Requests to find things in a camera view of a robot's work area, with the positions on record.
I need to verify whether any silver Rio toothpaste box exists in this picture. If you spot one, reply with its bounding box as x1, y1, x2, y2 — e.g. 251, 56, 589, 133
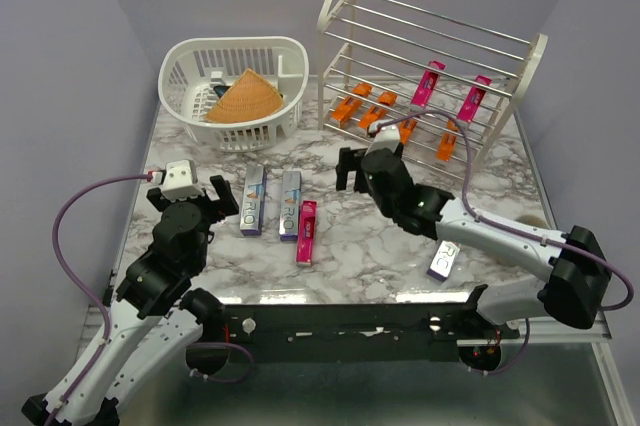
427, 241, 460, 282
239, 164, 267, 236
279, 170, 302, 241

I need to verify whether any orange toothpaste box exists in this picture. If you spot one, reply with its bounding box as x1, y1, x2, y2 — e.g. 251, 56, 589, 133
436, 120, 458, 162
331, 83, 373, 128
358, 92, 397, 131
398, 119, 417, 145

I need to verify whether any pink toothpaste box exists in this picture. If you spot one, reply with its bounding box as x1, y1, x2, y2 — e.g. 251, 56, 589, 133
457, 75, 492, 123
296, 200, 317, 266
410, 61, 446, 111

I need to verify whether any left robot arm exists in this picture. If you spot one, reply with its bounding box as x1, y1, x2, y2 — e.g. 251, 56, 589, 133
21, 169, 239, 425

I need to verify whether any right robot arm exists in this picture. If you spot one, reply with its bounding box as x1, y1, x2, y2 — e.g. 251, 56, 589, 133
336, 147, 611, 338

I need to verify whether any cream metal shelf rack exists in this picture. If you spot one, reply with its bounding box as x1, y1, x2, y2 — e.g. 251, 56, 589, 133
317, 0, 548, 181

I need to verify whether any woven orange conical hat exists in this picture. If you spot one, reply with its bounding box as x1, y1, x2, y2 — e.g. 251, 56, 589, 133
204, 68, 284, 124

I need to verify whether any beige paper cup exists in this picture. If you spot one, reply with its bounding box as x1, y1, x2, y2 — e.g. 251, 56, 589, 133
516, 214, 548, 229

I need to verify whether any dark object in basket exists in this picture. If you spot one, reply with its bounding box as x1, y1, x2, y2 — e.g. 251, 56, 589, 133
213, 85, 230, 98

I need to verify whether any white plastic basket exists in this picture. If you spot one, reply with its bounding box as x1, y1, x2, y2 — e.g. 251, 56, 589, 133
158, 36, 309, 152

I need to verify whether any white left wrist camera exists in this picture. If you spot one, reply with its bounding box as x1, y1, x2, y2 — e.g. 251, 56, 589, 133
160, 159, 205, 202

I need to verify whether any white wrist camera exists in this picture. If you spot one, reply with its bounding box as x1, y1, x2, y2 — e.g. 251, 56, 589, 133
366, 125, 401, 154
160, 159, 205, 202

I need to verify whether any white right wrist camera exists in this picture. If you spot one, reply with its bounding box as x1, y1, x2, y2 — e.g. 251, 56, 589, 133
366, 125, 401, 154

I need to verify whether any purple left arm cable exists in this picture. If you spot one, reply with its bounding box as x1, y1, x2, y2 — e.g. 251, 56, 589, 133
39, 173, 254, 426

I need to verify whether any black mounting base rail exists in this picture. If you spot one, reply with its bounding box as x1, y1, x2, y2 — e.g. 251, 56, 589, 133
226, 303, 519, 363

